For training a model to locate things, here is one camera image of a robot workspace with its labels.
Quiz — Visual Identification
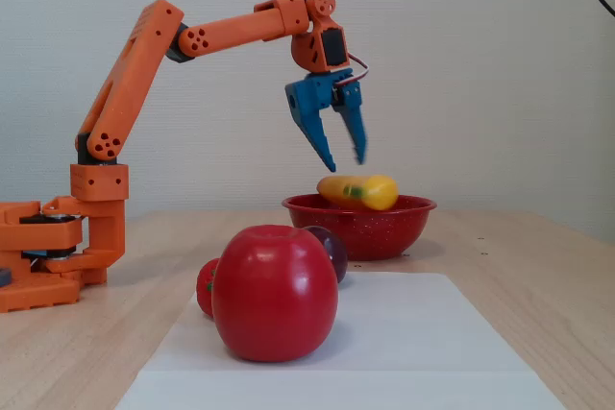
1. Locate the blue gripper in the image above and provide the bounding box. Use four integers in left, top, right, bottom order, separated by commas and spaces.
284, 68, 369, 174

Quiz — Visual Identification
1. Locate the yellow toy banana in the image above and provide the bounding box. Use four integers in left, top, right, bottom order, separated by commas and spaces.
315, 174, 400, 212

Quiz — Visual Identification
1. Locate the orange robot base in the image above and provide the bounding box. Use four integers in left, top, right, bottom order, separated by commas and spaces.
0, 201, 84, 314

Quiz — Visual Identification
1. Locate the red speckled bowl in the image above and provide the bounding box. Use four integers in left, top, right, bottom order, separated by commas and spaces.
281, 193, 438, 261

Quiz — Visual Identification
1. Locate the dark purple toy plum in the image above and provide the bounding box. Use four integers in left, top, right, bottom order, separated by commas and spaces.
302, 225, 349, 285

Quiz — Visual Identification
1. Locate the red toy apple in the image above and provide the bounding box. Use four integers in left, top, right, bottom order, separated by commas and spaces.
210, 224, 340, 363

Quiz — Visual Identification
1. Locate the red toy strawberry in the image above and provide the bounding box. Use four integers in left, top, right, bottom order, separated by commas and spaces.
195, 257, 221, 319

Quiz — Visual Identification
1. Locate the white paper sheet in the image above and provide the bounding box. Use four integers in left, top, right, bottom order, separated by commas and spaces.
113, 271, 568, 410

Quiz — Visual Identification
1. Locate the red white black servo cable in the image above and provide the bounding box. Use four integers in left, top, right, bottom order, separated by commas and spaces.
335, 51, 373, 90

